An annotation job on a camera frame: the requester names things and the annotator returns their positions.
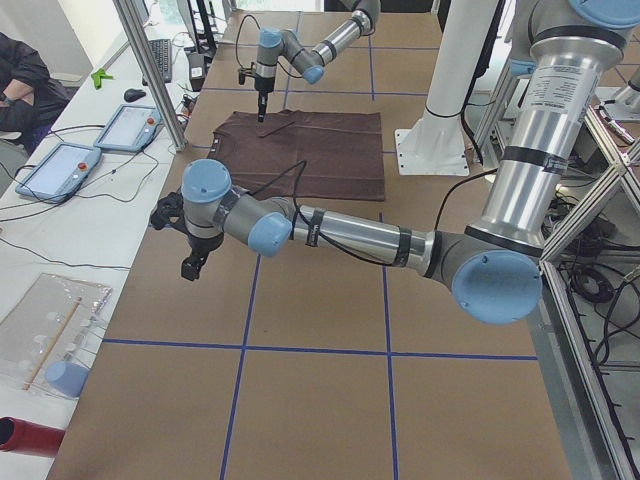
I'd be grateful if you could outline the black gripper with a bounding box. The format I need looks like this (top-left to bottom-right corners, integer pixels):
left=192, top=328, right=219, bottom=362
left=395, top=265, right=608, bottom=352
left=181, top=233, right=224, bottom=281
left=255, top=77, right=273, bottom=123

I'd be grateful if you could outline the dark brown t-shirt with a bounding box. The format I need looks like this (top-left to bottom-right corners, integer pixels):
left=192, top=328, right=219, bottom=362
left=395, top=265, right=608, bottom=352
left=209, top=110, right=385, bottom=201

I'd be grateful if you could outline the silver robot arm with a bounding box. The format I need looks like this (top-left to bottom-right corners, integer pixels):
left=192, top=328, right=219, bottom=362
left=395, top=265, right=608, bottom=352
left=239, top=0, right=381, bottom=123
left=181, top=1, right=639, bottom=324

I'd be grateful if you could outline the black keyboard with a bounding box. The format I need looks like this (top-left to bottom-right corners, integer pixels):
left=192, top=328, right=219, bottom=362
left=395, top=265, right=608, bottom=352
left=148, top=39, right=173, bottom=83

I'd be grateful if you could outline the far blue teach pendant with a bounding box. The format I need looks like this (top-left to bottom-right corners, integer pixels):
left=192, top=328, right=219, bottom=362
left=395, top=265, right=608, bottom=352
left=94, top=104, right=161, bottom=153

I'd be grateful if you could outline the blue teach pendant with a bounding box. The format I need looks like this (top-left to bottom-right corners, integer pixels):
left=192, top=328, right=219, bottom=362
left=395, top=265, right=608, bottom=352
left=94, top=104, right=161, bottom=153
left=15, top=142, right=102, bottom=203

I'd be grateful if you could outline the black computer mouse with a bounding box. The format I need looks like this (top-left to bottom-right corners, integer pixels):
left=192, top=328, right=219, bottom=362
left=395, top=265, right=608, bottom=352
left=123, top=88, right=147, bottom=103

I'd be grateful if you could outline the wooden stick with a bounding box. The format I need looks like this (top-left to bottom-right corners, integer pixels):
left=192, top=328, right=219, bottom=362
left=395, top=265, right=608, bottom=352
left=22, top=297, right=82, bottom=391

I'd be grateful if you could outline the clear plastic bag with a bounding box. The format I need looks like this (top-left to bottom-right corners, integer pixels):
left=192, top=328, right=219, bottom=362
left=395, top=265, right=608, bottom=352
left=1, top=274, right=112, bottom=399

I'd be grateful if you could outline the light blue plastic cup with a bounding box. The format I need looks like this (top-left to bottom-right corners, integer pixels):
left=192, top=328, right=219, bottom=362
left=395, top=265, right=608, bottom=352
left=45, top=361, right=90, bottom=398

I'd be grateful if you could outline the near blue teach pendant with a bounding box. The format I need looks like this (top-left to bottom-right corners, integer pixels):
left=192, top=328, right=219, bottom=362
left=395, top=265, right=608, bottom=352
left=15, top=142, right=102, bottom=203

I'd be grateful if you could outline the green plastic clip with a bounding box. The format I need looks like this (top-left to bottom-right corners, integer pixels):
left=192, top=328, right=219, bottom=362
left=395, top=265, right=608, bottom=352
left=90, top=68, right=114, bottom=90

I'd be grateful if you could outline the seated person dark jacket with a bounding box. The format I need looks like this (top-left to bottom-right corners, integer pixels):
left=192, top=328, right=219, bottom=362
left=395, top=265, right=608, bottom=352
left=1, top=33, right=71, bottom=155

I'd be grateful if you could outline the red cylinder tube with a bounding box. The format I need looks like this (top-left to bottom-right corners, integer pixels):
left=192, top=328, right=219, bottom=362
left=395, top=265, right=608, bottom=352
left=1, top=417, right=65, bottom=458

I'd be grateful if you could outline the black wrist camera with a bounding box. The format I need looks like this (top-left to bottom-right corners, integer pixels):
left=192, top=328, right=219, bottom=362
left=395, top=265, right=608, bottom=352
left=238, top=63, right=256, bottom=85
left=150, top=192, right=187, bottom=233

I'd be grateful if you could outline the grey aluminium post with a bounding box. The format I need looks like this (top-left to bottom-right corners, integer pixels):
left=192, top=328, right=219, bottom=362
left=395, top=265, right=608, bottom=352
left=113, top=0, right=187, bottom=152

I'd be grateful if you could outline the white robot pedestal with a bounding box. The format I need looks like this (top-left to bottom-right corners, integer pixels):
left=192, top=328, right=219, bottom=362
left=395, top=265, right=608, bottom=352
left=395, top=0, right=502, bottom=176

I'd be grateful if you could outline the aluminium frame rack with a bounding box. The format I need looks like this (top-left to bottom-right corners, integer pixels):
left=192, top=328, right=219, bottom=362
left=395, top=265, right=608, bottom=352
left=530, top=85, right=639, bottom=479

